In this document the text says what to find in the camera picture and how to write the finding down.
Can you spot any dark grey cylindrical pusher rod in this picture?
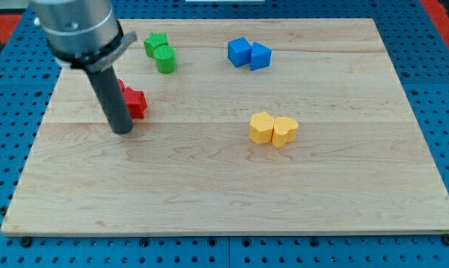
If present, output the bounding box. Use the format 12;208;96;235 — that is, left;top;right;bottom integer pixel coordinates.
86;67;134;134

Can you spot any red star block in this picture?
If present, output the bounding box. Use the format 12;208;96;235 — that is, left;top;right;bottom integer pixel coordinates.
123;87;147;119

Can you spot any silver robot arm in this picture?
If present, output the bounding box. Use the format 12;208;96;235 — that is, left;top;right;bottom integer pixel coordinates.
30;0;137;134

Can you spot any red circle block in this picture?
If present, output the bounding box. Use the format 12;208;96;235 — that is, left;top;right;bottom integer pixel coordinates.
118;79;125;91

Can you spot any green star block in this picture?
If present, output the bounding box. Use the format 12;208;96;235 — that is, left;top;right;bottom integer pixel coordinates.
144;32;168;58

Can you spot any green cylinder block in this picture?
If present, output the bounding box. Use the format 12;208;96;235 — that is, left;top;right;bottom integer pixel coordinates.
154;45;177;74

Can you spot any blue cube block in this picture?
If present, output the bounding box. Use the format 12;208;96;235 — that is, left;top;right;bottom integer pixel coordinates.
228;36;252;67

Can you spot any light wooden board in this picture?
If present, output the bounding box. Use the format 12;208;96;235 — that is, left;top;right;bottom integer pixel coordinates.
1;19;449;237

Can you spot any blue triangle block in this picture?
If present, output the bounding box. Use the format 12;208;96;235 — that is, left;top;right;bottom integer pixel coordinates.
250;42;272;71

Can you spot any yellow hexagon block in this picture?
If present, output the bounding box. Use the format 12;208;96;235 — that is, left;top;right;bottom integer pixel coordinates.
249;112;275;144

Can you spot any yellow heart block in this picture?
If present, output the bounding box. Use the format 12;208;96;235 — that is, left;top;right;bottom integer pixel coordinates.
271;117;299;148

